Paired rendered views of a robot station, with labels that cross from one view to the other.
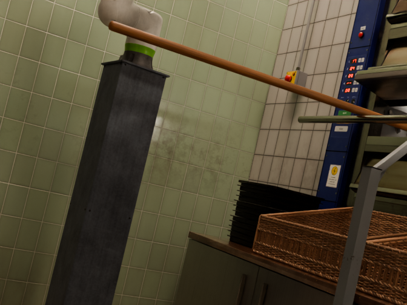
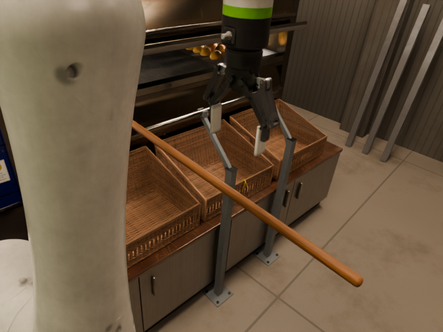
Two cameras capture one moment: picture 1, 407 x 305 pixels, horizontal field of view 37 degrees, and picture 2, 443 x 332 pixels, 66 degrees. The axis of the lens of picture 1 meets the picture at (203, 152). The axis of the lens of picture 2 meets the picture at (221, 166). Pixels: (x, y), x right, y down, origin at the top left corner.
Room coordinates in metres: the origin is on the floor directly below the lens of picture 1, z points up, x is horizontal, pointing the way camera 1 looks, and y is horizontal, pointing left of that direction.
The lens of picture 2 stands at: (2.28, 0.75, 1.85)
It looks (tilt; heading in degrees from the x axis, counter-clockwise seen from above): 34 degrees down; 250
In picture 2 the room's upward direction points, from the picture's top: 5 degrees clockwise
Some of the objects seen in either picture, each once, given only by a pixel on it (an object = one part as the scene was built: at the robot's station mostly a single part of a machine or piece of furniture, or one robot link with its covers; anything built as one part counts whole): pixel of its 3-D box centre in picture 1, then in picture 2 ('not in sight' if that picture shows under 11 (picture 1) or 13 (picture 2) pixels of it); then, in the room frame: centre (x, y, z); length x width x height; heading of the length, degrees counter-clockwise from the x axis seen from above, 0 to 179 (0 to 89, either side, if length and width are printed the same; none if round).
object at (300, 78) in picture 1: (295, 81); not in sight; (3.19, -0.39, 1.46); 0.10 x 0.07 x 0.10; 27
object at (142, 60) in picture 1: (131, 63); not in sight; (2.51, 0.38, 1.23); 0.26 x 0.15 x 0.06; 31
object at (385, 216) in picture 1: (349, 239); (128, 205); (2.27, -0.61, 0.72); 0.56 x 0.49 x 0.28; 28
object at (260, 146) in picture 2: not in sight; (260, 139); (1.99, 0.17, 1.50); 0.03 x 0.01 x 0.07; 29
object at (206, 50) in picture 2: not in sight; (210, 41); (1.55, -1.77, 1.21); 0.61 x 0.48 x 0.06; 117
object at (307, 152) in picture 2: not in sight; (277, 135); (1.20, -1.16, 0.72); 0.56 x 0.49 x 0.28; 27
